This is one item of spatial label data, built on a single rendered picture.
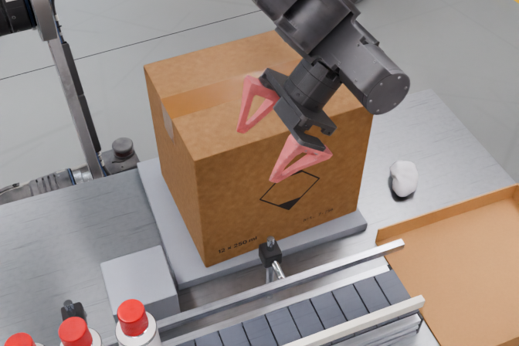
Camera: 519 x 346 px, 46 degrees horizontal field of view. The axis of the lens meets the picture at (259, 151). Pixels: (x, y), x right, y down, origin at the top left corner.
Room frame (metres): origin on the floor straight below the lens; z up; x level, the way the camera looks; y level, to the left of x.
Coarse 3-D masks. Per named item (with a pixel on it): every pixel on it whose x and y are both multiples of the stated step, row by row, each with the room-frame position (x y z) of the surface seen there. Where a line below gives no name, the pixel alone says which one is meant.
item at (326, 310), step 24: (360, 288) 0.53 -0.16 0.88; (384, 288) 0.53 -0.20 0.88; (288, 312) 0.48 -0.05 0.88; (312, 312) 0.48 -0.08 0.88; (336, 312) 0.48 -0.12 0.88; (360, 312) 0.48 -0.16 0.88; (216, 336) 0.44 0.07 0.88; (240, 336) 0.44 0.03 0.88; (264, 336) 0.44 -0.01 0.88; (288, 336) 0.44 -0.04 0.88
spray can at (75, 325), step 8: (72, 320) 0.36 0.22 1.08; (80, 320) 0.36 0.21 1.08; (64, 328) 0.35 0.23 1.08; (72, 328) 0.35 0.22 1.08; (80, 328) 0.35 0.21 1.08; (88, 328) 0.36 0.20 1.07; (64, 336) 0.34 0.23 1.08; (72, 336) 0.34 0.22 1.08; (80, 336) 0.34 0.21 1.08; (88, 336) 0.35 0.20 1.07; (96, 336) 0.36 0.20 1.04; (64, 344) 0.33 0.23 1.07; (72, 344) 0.33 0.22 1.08; (80, 344) 0.33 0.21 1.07; (88, 344) 0.34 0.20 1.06; (96, 344) 0.35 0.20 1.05
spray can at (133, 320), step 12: (132, 300) 0.38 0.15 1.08; (120, 312) 0.37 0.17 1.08; (132, 312) 0.37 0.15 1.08; (144, 312) 0.37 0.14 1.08; (120, 324) 0.36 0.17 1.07; (132, 324) 0.36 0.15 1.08; (144, 324) 0.37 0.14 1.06; (156, 324) 0.38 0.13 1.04; (120, 336) 0.36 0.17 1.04; (132, 336) 0.36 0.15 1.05; (144, 336) 0.36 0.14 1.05; (156, 336) 0.37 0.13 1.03
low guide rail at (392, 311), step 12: (408, 300) 0.48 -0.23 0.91; (420, 300) 0.48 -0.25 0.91; (384, 312) 0.46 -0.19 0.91; (396, 312) 0.47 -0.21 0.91; (408, 312) 0.47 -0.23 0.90; (348, 324) 0.44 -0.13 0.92; (360, 324) 0.44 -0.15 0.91; (372, 324) 0.45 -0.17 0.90; (312, 336) 0.43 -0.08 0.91; (324, 336) 0.43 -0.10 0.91; (336, 336) 0.43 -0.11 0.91
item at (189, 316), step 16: (400, 240) 0.56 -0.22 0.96; (352, 256) 0.53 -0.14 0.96; (368, 256) 0.53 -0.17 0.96; (304, 272) 0.50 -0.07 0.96; (320, 272) 0.50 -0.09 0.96; (256, 288) 0.48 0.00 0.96; (272, 288) 0.48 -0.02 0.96; (288, 288) 0.48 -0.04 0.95; (208, 304) 0.45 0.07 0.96; (224, 304) 0.45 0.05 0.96; (240, 304) 0.46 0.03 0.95; (160, 320) 0.43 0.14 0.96; (176, 320) 0.43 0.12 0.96; (192, 320) 0.43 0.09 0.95; (112, 336) 0.40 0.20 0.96
